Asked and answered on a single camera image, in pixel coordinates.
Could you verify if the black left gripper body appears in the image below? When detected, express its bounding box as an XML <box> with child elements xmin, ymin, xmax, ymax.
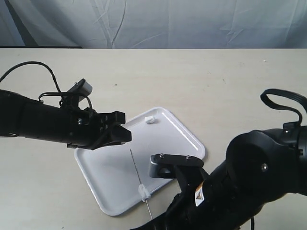
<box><xmin>67</xmin><ymin>111</ymin><xmax>113</xmax><ymax>150</ymax></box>

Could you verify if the thin metal skewer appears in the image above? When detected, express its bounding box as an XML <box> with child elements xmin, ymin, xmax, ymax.
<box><xmin>130</xmin><ymin>149</ymin><xmax>153</xmax><ymax>220</ymax></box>

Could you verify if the white marshmallow piece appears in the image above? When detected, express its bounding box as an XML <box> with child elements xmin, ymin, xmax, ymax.
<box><xmin>144</xmin><ymin>115</ymin><xmax>156</xmax><ymax>124</ymax></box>
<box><xmin>138</xmin><ymin>184</ymin><xmax>151</xmax><ymax>202</ymax></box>

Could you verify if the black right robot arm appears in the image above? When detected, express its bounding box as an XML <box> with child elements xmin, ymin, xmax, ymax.
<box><xmin>142</xmin><ymin>113</ymin><xmax>307</xmax><ymax>230</ymax></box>

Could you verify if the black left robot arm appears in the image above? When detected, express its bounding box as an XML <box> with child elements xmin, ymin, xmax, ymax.
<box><xmin>0</xmin><ymin>90</ymin><xmax>132</xmax><ymax>150</ymax></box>

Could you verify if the white rectangular plastic tray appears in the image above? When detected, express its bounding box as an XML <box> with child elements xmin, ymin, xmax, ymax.
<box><xmin>74</xmin><ymin>107</ymin><xmax>206</xmax><ymax>216</ymax></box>

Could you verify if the grey wrinkled backdrop cloth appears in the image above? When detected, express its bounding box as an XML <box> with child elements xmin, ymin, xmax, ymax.
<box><xmin>0</xmin><ymin>0</ymin><xmax>307</xmax><ymax>49</ymax></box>

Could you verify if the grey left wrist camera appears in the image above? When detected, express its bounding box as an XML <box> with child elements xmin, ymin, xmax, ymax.
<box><xmin>67</xmin><ymin>79</ymin><xmax>93</xmax><ymax>105</ymax></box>

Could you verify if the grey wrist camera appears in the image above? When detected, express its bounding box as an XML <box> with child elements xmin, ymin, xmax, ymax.
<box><xmin>149</xmin><ymin>153</ymin><xmax>204</xmax><ymax>179</ymax></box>
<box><xmin>67</xmin><ymin>79</ymin><xmax>93</xmax><ymax>105</ymax></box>

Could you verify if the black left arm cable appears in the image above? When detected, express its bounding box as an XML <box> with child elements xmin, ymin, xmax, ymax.
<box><xmin>0</xmin><ymin>61</ymin><xmax>93</xmax><ymax>113</ymax></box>

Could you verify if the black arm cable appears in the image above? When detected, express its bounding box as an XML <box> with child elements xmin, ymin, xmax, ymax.
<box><xmin>0</xmin><ymin>61</ymin><xmax>93</xmax><ymax>113</ymax></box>
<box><xmin>260</xmin><ymin>88</ymin><xmax>307</xmax><ymax>125</ymax></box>

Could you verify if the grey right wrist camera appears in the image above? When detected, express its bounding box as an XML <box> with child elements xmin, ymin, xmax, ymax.
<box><xmin>149</xmin><ymin>153</ymin><xmax>204</xmax><ymax>179</ymax></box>

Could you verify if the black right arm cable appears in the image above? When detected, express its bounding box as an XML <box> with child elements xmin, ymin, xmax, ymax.
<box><xmin>260</xmin><ymin>88</ymin><xmax>307</xmax><ymax>125</ymax></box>

